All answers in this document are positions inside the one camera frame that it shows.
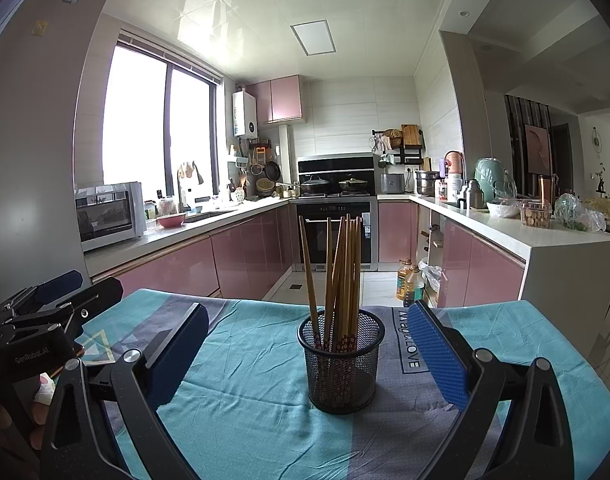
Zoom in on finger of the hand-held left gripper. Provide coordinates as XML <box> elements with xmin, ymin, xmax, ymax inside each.
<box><xmin>0</xmin><ymin>269</ymin><xmax>84</xmax><ymax>318</ymax></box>
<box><xmin>57</xmin><ymin>276</ymin><xmax>124</xmax><ymax>343</ymax></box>

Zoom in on yellow oil bottle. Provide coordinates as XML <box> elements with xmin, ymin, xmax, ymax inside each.
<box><xmin>396</xmin><ymin>258</ymin><xmax>414</xmax><ymax>303</ymax></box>
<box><xmin>402</xmin><ymin>266</ymin><xmax>426</xmax><ymax>307</ymax></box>

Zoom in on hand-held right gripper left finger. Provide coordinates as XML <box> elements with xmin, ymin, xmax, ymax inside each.
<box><xmin>41</xmin><ymin>303</ymin><xmax>210</xmax><ymax>480</ymax></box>

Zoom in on grey refrigerator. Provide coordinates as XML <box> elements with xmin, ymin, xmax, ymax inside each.
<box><xmin>0</xmin><ymin>0</ymin><xmax>110</xmax><ymax>281</ymax></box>

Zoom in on framed wall painting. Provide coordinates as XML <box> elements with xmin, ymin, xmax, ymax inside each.
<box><xmin>524</xmin><ymin>122</ymin><xmax>552</xmax><ymax>178</ymax></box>

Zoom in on black range hood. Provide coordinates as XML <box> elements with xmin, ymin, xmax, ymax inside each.
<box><xmin>298</xmin><ymin>156</ymin><xmax>376</xmax><ymax>196</ymax></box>

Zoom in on bunch of wooden chopsticks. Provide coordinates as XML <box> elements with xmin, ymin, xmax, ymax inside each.
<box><xmin>298</xmin><ymin>214</ymin><xmax>363</xmax><ymax>356</ymax></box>

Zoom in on copper tumbler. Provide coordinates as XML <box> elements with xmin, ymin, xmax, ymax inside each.
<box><xmin>536</xmin><ymin>174</ymin><xmax>558</xmax><ymax>203</ymax></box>

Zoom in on hanging cloth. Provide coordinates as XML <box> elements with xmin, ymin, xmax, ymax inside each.
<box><xmin>179</xmin><ymin>160</ymin><xmax>204</xmax><ymax>185</ymax></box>

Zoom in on white water heater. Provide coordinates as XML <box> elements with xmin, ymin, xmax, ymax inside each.
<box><xmin>232</xmin><ymin>91</ymin><xmax>258</xmax><ymax>138</ymax></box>

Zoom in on pink wall cabinet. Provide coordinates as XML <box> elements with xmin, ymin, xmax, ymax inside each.
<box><xmin>247</xmin><ymin>75</ymin><xmax>304</xmax><ymax>125</ymax></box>

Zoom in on white toaster oven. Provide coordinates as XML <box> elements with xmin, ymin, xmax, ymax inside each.
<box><xmin>75</xmin><ymin>181</ymin><xmax>146</xmax><ymax>253</ymax></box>

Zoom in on person's left hand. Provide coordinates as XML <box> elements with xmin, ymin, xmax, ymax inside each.
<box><xmin>0</xmin><ymin>370</ymin><xmax>56</xmax><ymax>443</ymax></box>

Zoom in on steel stock pot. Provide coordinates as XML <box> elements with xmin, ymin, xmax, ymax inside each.
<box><xmin>415</xmin><ymin>170</ymin><xmax>440</xmax><ymax>197</ymax></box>

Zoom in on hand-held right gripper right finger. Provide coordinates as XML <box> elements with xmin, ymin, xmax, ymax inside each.
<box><xmin>409</xmin><ymin>300</ymin><xmax>572</xmax><ymax>480</ymax></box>

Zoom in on plastic bag of vegetables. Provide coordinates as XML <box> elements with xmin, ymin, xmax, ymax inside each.
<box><xmin>554</xmin><ymin>194</ymin><xmax>606</xmax><ymax>233</ymax></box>

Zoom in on built-in black oven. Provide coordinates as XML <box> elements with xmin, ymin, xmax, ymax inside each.
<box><xmin>295</xmin><ymin>199</ymin><xmax>378</xmax><ymax>272</ymax></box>

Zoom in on ceiling light panel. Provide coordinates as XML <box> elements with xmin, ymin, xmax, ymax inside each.
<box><xmin>290</xmin><ymin>21</ymin><xmax>337</xmax><ymax>56</ymax></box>

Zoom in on white bowl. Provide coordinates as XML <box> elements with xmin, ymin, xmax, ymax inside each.
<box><xmin>486</xmin><ymin>200</ymin><xmax>520</xmax><ymax>219</ymax></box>

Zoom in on clear plastic cookie box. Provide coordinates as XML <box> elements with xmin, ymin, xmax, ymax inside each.
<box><xmin>520</xmin><ymin>199</ymin><xmax>553</xmax><ymax>228</ymax></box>

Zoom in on wall rack with cutting boards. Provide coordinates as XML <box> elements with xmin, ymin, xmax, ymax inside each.
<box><xmin>371</xmin><ymin>125</ymin><xmax>426</xmax><ymax>168</ymax></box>

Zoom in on black mesh cup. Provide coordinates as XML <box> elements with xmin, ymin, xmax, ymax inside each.
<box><xmin>298</xmin><ymin>308</ymin><xmax>386</xmax><ymax>415</ymax></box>

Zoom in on teal and grey tablecloth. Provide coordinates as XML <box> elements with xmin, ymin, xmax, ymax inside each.
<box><xmin>72</xmin><ymin>287</ymin><xmax>606</xmax><ymax>480</ymax></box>

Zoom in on kitchen window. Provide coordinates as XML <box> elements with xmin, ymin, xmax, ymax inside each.
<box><xmin>102</xmin><ymin>30</ymin><xmax>226</xmax><ymax>198</ymax></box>

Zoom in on pink base cabinets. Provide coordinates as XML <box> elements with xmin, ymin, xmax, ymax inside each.
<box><xmin>85</xmin><ymin>205</ymin><xmax>296</xmax><ymax>301</ymax></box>
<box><xmin>377</xmin><ymin>199</ymin><xmax>528</xmax><ymax>311</ymax></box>

